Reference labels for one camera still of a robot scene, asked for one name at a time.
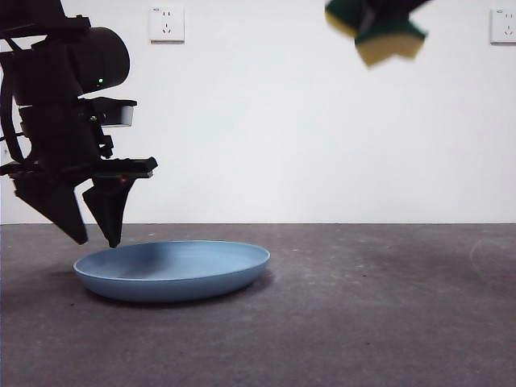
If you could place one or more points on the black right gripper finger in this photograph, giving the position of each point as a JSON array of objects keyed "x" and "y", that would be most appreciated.
[{"x": 399, "y": 6}]

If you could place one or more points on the blue round plate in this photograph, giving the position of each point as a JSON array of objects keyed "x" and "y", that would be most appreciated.
[{"x": 173, "y": 274}]

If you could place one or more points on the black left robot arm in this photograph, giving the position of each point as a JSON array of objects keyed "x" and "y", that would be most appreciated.
[{"x": 101, "y": 56}]

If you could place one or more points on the yellow sponge with green pad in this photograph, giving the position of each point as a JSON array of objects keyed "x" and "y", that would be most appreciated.
[{"x": 387, "y": 44}]

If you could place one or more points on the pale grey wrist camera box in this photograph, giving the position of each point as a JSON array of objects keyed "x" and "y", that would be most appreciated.
[{"x": 123, "y": 115}]

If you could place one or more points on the white wall socket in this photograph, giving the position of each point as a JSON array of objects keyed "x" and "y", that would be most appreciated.
[
  {"x": 167, "y": 24},
  {"x": 504, "y": 26}
]

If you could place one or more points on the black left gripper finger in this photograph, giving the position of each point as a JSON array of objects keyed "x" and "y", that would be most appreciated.
[
  {"x": 56, "y": 205},
  {"x": 111, "y": 209}
]

